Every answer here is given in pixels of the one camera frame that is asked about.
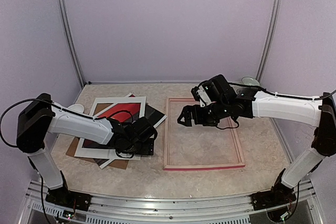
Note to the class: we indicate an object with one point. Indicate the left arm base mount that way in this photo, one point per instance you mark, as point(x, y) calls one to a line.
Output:
point(62, 196)

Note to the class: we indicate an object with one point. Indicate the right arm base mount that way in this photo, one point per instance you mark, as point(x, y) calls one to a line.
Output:
point(279, 194)

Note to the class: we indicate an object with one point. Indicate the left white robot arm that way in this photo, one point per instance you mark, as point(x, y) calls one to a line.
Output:
point(43, 116)

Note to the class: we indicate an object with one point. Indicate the pink wooden picture frame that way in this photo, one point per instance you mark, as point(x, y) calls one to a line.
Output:
point(199, 148)

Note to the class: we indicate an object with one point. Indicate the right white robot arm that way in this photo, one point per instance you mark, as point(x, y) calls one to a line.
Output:
point(307, 121)

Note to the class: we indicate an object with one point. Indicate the left aluminium corner post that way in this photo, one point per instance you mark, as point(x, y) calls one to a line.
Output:
point(70, 42)

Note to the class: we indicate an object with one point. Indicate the pale green ceramic bowl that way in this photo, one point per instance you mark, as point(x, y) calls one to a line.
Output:
point(249, 81)

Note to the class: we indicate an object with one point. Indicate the white swirl pattern plate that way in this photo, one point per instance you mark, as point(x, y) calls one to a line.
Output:
point(244, 90)

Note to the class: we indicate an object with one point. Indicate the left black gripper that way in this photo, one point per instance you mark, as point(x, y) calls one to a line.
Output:
point(148, 148)

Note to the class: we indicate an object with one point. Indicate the brown cardboard backing board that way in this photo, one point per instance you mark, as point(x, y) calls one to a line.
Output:
point(102, 163)

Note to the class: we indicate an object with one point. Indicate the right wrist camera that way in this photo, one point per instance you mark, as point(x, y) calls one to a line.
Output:
point(200, 95)

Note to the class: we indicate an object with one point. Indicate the aluminium front rail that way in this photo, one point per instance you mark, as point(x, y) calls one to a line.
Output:
point(117, 209)

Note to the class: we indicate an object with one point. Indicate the orange white bowl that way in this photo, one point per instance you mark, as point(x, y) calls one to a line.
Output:
point(79, 108)

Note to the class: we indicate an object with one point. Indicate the right aluminium corner post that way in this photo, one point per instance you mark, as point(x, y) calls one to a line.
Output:
point(269, 38)

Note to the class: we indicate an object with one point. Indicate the white photo mat border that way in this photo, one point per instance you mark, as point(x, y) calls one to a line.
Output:
point(112, 101)

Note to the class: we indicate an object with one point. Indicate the aluminium corner post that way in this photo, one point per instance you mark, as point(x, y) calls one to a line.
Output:
point(269, 38)
point(70, 42)

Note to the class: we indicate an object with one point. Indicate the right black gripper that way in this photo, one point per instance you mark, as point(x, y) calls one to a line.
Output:
point(187, 110)

